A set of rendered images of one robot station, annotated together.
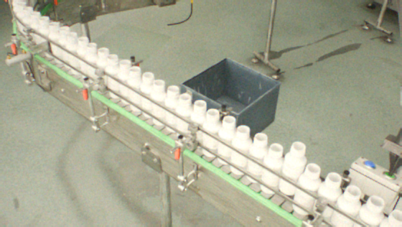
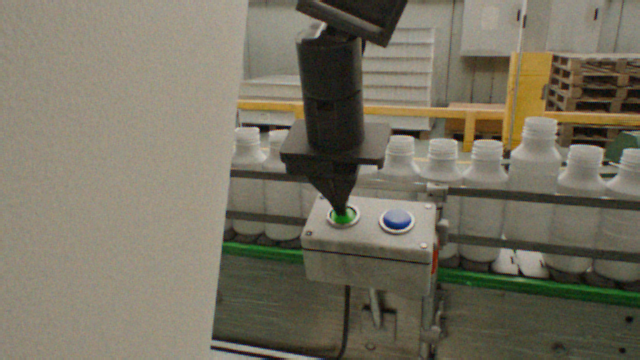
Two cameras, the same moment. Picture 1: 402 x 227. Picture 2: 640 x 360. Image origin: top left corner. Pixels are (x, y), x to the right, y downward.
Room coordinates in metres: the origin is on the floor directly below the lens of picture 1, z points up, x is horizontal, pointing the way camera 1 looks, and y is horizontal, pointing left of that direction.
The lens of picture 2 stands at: (1.27, -0.62, 1.31)
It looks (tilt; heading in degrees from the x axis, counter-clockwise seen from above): 18 degrees down; 161
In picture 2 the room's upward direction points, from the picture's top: straight up
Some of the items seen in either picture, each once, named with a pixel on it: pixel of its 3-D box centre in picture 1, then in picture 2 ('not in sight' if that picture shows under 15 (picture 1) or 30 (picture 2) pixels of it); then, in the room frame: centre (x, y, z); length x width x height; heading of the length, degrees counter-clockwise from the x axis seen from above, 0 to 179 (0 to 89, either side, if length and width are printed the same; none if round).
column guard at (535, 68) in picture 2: not in sight; (524, 107); (-2.65, 2.95, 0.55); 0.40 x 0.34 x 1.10; 56
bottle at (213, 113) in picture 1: (212, 133); not in sight; (0.96, 0.08, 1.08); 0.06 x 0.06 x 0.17
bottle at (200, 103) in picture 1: (199, 123); not in sight; (1.00, 0.12, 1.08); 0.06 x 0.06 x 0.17
